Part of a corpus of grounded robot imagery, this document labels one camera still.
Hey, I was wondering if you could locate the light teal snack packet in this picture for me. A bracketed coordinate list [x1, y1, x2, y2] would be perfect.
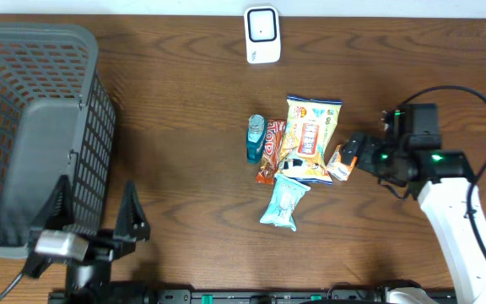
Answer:
[260, 173, 311, 231]

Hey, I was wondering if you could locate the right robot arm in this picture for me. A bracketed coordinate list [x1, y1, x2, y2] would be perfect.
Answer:
[334, 104, 486, 303]

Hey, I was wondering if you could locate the red chocolate bar wrapper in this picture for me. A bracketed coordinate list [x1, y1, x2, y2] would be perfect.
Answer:
[256, 119, 286, 185]

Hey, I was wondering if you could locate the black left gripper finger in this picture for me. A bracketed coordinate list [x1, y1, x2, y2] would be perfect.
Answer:
[31, 175, 74, 232]
[114, 181, 150, 243]

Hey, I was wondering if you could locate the yellow snack bag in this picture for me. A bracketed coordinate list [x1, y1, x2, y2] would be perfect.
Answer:
[277, 95, 343, 185]

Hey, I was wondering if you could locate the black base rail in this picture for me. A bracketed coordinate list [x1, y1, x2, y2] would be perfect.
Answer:
[47, 285, 456, 304]

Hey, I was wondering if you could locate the teal mouthwash bottle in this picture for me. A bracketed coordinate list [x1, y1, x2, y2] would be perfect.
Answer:
[246, 114, 267, 163]

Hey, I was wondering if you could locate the white barcode scanner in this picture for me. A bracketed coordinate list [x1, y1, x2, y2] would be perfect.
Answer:
[244, 6, 282, 64]

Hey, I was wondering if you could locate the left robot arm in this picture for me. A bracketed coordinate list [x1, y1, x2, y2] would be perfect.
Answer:
[22, 175, 156, 304]

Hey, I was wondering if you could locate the gray plastic basket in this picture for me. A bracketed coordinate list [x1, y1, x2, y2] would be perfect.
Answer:
[0, 22, 116, 259]

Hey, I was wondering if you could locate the orange small box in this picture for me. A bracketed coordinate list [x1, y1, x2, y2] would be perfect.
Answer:
[327, 144, 358, 182]

